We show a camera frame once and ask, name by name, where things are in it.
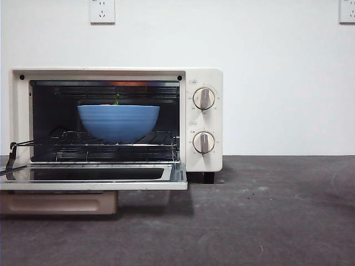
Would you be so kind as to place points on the cream oven timer knob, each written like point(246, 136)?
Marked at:
point(203, 142)

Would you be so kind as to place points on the cream oven temperature knob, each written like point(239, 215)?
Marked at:
point(203, 99)

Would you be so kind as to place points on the blue ribbed bowl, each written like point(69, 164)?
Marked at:
point(119, 122)

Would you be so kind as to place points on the cream Toshiba toaster oven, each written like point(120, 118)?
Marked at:
point(203, 77)

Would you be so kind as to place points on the orange pumpkin with green stem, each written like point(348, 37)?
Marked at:
point(117, 100)

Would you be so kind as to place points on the white wall socket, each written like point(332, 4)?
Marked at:
point(102, 12)
point(348, 12)

